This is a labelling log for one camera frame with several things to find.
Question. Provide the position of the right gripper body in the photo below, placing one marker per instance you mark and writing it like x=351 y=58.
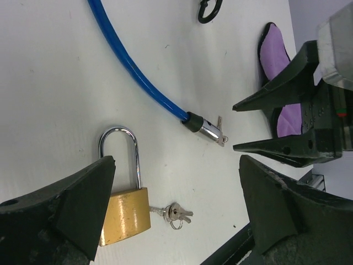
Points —
x=327 y=123

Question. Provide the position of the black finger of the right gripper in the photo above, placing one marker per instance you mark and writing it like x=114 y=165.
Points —
x=296 y=83
x=278 y=150

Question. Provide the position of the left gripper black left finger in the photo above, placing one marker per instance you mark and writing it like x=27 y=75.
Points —
x=60 y=223

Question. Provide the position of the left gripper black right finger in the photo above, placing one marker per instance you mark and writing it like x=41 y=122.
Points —
x=292 y=222

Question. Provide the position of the long-shackle brass padlock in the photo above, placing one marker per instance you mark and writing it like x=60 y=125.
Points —
x=127 y=213

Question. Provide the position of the long padlock keys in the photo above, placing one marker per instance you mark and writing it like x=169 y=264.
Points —
x=173 y=214

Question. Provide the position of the purple cloth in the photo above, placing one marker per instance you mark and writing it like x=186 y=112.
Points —
x=273 y=59

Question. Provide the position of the silver cable lock keys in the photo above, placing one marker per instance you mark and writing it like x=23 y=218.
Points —
x=222 y=139

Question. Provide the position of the blue cable lock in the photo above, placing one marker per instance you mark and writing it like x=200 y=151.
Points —
x=192 y=121

